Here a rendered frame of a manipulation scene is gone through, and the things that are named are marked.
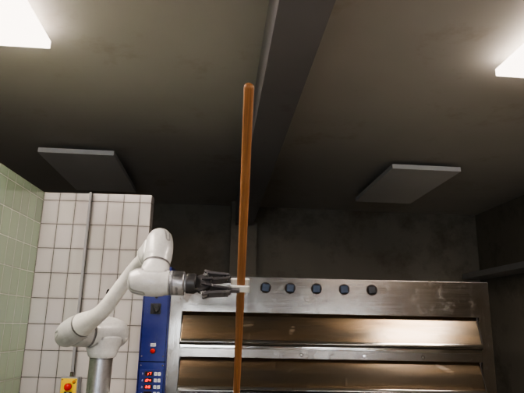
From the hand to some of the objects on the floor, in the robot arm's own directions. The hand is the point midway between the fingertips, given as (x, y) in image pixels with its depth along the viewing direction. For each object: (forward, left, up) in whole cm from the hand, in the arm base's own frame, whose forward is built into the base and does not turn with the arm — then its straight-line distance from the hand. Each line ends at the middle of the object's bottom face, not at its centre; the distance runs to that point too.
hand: (240, 285), depth 193 cm
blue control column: (-39, +219, -196) cm, 296 cm away
